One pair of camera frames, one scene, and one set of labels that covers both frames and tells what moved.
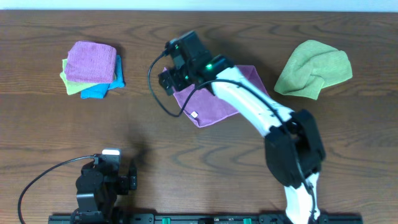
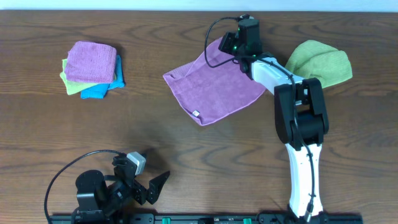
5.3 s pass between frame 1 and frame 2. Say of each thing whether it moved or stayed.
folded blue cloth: stayed
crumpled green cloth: stayed
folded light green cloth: stayed
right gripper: moved
